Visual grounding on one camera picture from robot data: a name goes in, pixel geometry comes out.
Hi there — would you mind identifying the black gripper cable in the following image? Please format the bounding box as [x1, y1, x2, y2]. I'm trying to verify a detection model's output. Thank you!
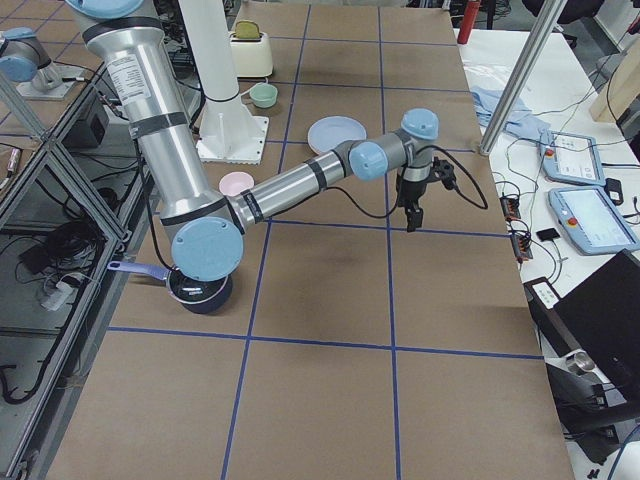
[329, 144, 489, 219]

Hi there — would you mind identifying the red bottle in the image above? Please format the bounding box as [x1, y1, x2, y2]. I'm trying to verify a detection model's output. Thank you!
[457, 0, 481, 45]

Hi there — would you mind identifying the blue plate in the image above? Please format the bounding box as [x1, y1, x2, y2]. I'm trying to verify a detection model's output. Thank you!
[307, 116, 367, 154]

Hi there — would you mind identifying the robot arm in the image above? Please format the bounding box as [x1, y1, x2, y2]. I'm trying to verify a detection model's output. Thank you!
[1, 27, 73, 101]
[70, 1, 439, 281]

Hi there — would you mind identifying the white toaster cable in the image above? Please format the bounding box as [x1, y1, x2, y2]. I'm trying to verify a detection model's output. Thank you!
[238, 75, 271, 106]

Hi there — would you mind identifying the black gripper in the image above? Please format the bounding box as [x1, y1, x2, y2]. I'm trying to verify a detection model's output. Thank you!
[396, 173, 432, 232]

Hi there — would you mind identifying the near teach pendant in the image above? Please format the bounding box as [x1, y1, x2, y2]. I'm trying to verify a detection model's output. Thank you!
[547, 186, 639, 256]

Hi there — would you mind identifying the aluminium frame post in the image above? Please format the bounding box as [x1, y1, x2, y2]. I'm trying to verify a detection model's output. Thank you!
[478, 0, 566, 156]

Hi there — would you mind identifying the cream toaster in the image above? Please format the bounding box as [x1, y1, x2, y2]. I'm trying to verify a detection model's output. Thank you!
[229, 20, 274, 78]

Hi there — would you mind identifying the green bowl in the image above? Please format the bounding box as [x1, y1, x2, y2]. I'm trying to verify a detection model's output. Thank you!
[249, 82, 278, 109]

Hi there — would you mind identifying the pink bowl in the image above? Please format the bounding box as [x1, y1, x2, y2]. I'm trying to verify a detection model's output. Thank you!
[218, 171, 255, 196]

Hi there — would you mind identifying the teach pendant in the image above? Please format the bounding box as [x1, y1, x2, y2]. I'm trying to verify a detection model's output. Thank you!
[547, 186, 639, 256]
[539, 130, 605, 187]

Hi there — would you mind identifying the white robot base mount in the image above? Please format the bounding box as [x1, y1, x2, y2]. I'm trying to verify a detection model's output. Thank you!
[179, 0, 269, 164]

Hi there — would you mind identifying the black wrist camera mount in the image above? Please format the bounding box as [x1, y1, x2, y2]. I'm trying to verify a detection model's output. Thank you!
[427, 157, 458, 191]

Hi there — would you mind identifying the light blue cloth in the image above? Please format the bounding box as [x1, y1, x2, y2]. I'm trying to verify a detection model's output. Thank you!
[470, 86, 550, 141]

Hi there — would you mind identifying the far teach pendant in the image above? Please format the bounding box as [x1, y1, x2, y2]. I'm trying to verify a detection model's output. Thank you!
[539, 130, 605, 187]

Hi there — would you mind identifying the dark blue pot with lid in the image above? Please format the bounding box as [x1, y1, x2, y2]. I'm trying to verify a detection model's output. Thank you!
[107, 261, 233, 314]

